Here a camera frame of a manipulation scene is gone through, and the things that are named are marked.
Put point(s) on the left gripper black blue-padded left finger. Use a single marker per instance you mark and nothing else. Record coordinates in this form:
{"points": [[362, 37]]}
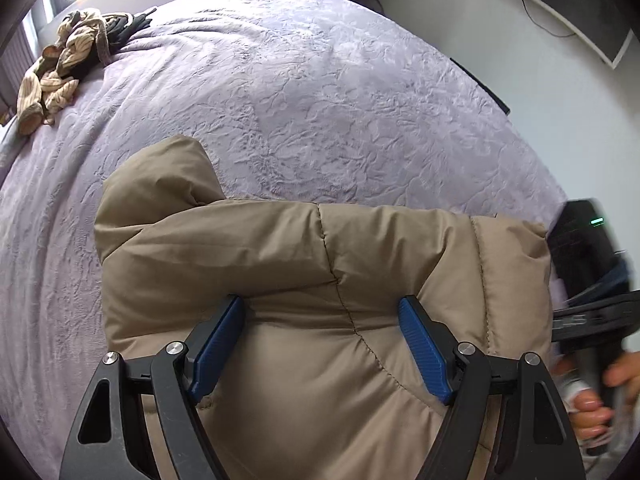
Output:
{"points": [[134, 408]]}

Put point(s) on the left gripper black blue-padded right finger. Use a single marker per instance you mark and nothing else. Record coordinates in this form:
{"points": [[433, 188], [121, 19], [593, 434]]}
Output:
{"points": [[533, 440]]}

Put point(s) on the tan puffer jacket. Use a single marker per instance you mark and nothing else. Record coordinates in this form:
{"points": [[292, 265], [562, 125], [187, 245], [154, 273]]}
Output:
{"points": [[321, 384]]}

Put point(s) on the person's right hand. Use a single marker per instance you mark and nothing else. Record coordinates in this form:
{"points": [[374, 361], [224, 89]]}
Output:
{"points": [[591, 415]]}

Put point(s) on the lavender quilted bedspread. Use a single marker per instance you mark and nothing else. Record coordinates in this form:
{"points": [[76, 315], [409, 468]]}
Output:
{"points": [[309, 101]]}

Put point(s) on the cream striped knit sweater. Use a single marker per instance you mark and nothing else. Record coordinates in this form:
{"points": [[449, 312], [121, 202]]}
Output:
{"points": [[50, 84]]}

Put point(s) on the dark green garment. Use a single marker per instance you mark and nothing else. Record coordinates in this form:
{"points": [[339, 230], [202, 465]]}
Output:
{"points": [[121, 26]]}

